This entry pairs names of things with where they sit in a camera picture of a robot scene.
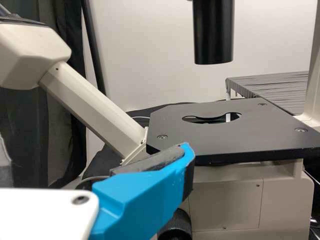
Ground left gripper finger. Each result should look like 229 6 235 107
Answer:
88 141 196 240

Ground cream microscope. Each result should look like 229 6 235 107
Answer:
0 0 320 240

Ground black platform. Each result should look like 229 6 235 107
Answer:
225 71 310 116

